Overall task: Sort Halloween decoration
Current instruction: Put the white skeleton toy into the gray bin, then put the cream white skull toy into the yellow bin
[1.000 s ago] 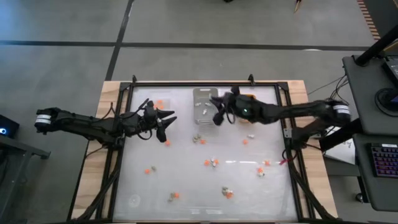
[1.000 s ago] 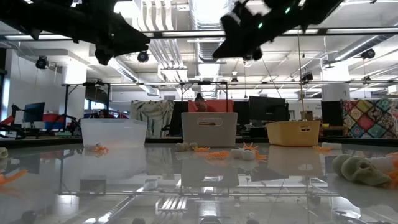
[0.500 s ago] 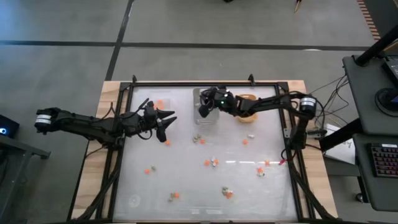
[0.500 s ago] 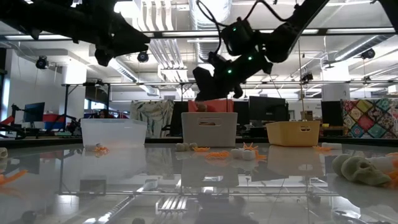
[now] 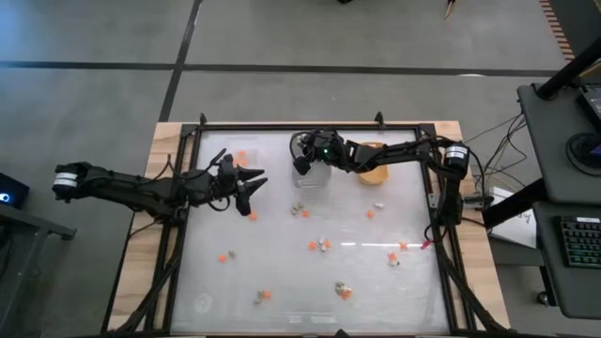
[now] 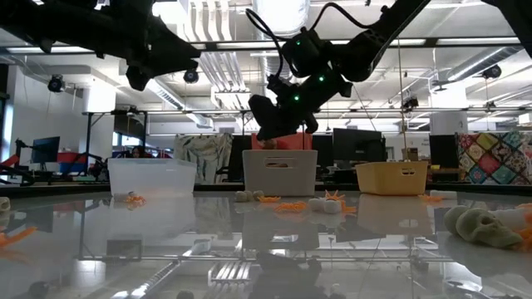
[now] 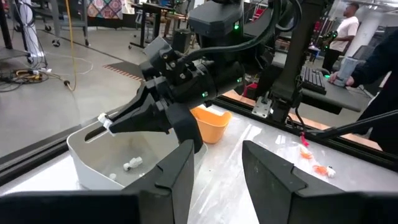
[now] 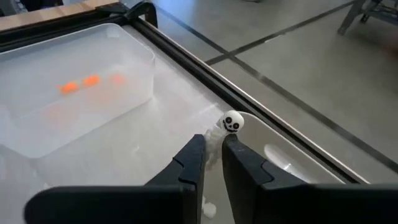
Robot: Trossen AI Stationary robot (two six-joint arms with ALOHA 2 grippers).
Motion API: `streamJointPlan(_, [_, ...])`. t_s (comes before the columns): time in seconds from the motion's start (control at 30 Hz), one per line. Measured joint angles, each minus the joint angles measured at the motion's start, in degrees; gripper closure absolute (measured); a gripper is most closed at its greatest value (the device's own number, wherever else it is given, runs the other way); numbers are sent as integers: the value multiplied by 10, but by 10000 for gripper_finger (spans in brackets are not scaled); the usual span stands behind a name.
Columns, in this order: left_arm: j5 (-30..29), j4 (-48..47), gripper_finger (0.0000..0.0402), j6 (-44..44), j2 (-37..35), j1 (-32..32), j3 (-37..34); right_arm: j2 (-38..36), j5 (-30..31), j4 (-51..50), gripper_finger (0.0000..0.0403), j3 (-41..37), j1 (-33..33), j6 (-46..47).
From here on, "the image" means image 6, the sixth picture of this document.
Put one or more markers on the orange plastic spider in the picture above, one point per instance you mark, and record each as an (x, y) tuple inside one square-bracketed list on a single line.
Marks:
[(333, 194), (291, 206), (136, 200), (269, 199), (430, 199), (527, 234), (14, 237)]

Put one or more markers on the yellow plastic bin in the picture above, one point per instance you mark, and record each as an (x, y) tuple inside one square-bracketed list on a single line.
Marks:
[(390, 182)]

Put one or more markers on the person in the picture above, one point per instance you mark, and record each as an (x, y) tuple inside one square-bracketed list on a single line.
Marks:
[(270, 144), (138, 152)]

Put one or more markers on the thin grey hanging pole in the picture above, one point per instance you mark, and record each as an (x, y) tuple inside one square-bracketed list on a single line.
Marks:
[(401, 91)]

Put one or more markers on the orange red panel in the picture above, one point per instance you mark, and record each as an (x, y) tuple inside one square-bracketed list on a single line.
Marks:
[(297, 142)]

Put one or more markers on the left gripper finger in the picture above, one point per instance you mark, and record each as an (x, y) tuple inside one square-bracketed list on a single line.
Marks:
[(166, 50), (137, 79)]

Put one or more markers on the black ceiling spotlight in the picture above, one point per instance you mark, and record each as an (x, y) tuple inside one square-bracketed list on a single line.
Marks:
[(191, 75), (492, 71), (55, 83), (410, 103)]

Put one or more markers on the small black computer monitor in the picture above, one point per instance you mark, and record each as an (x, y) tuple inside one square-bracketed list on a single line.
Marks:
[(45, 149)]

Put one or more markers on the black metal stand frame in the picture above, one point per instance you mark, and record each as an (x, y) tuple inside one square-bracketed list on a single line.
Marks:
[(129, 124)]

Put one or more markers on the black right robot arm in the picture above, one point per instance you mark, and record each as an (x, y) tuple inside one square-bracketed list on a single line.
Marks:
[(374, 37)]

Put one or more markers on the clear plastic bin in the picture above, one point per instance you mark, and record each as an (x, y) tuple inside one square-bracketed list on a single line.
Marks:
[(151, 176)]

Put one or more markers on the grey plastic bin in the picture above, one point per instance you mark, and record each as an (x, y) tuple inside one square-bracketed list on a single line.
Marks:
[(280, 182)]

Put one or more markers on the black aluminium table frame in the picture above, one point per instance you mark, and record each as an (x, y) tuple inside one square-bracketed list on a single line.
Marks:
[(62, 190)]

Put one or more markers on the large black computer monitor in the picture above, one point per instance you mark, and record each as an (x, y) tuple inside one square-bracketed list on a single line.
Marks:
[(357, 145)]

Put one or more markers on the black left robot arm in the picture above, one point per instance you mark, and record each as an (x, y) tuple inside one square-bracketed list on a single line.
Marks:
[(62, 25)]

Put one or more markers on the brown cardboard box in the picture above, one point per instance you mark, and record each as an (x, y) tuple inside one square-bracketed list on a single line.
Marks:
[(409, 154)]

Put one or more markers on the red and black machine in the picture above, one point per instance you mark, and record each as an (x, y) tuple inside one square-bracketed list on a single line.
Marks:
[(16, 161)]

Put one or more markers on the red and blue boxes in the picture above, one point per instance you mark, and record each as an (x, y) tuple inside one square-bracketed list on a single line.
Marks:
[(70, 158)]

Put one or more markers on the colourful patchwork quilt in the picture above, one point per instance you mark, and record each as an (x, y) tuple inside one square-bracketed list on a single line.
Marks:
[(494, 158)]

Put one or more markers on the pale patterned hanging cloth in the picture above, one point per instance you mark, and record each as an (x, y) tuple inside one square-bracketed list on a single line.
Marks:
[(203, 153)]

